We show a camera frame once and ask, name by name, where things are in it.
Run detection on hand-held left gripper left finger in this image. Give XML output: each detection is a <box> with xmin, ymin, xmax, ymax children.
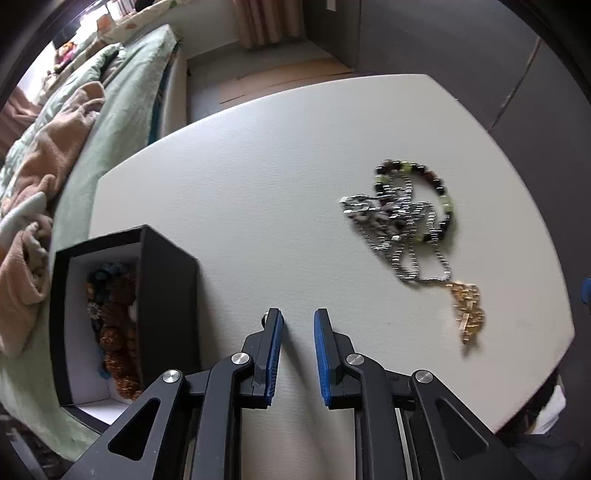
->
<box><xmin>60</xmin><ymin>307</ymin><xmax>284</xmax><ymax>480</ymax></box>

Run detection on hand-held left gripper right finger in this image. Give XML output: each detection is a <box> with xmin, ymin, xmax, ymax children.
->
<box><xmin>313</xmin><ymin>308</ymin><xmax>539</xmax><ymax>480</ymax></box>

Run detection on black square gift box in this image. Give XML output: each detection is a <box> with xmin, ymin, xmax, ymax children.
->
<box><xmin>48</xmin><ymin>224</ymin><xmax>200</xmax><ymax>409</ymax></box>

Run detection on gold link bracelet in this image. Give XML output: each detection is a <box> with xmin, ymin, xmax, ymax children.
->
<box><xmin>445</xmin><ymin>281</ymin><xmax>486</xmax><ymax>346</ymax></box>

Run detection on brown beaded bracelet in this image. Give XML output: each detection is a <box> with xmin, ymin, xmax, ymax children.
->
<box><xmin>104</xmin><ymin>277</ymin><xmax>139</xmax><ymax>324</ymax></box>
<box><xmin>99</xmin><ymin>323</ymin><xmax>145</xmax><ymax>400</ymax></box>

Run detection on chunky silver link bracelet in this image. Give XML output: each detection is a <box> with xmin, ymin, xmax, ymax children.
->
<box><xmin>339</xmin><ymin>194</ymin><xmax>402</xmax><ymax>237</ymax></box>

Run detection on silver box chain necklace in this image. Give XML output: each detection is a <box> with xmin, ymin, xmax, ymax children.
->
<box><xmin>365</xmin><ymin>182</ymin><xmax>451</xmax><ymax>284</ymax></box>

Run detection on blue braided bracelet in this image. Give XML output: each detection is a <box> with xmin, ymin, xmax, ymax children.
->
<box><xmin>84</xmin><ymin>261</ymin><xmax>139</xmax><ymax>379</ymax></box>

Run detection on multicolour beaded bracelet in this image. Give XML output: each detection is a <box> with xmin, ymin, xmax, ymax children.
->
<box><xmin>374</xmin><ymin>159</ymin><xmax>460</xmax><ymax>245</ymax></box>

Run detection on person's blue-grey pants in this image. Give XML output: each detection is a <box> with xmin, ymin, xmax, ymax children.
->
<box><xmin>499</xmin><ymin>429</ymin><xmax>587</xmax><ymax>480</ymax></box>

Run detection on cardboard floor sheets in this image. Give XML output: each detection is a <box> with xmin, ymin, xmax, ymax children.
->
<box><xmin>219</xmin><ymin>55</ymin><xmax>356</xmax><ymax>104</ymax></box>

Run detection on bed with green sheet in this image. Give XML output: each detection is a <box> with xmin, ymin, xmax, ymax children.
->
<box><xmin>0</xmin><ymin>23</ymin><xmax>188</xmax><ymax>462</ymax></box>

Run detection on peach fleece blanket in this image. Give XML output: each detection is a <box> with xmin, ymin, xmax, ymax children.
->
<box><xmin>0</xmin><ymin>80</ymin><xmax>107</xmax><ymax>356</ymax></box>

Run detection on pale green quilt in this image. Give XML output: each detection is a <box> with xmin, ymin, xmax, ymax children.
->
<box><xmin>0</xmin><ymin>44</ymin><xmax>125</xmax><ymax>185</ymax></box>

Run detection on grey wardrobe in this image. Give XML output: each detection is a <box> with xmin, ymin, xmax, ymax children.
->
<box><xmin>305</xmin><ymin>0</ymin><xmax>591</xmax><ymax>278</ymax></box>

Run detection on patterned window seat cushion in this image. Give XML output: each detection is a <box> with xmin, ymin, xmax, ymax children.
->
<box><xmin>99</xmin><ymin>0</ymin><xmax>218</xmax><ymax>42</ymax></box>

